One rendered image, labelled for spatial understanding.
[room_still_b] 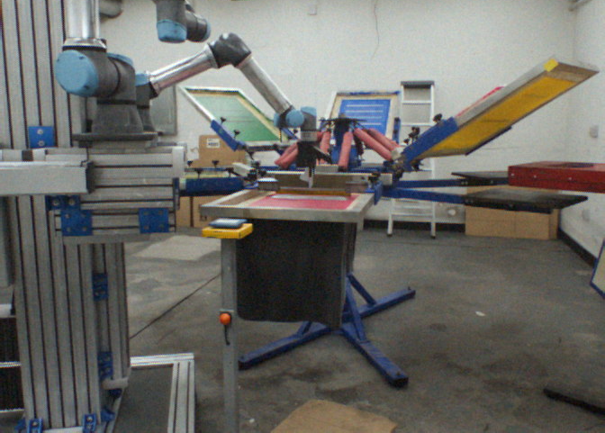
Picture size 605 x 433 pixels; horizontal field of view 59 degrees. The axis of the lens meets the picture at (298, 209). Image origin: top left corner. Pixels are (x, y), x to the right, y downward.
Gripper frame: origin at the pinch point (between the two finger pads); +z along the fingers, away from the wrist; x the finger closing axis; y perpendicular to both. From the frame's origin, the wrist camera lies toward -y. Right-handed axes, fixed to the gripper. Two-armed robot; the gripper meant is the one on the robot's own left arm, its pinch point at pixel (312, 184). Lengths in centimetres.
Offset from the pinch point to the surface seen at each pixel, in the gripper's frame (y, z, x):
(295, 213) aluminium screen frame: -7, 3, 60
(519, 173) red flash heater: -90, -7, -7
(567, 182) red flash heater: -107, -4, 2
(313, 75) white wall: 88, -85, -413
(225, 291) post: 13, 27, 79
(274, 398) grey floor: 16, 101, 13
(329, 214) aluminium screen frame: -19, 3, 60
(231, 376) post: 11, 57, 79
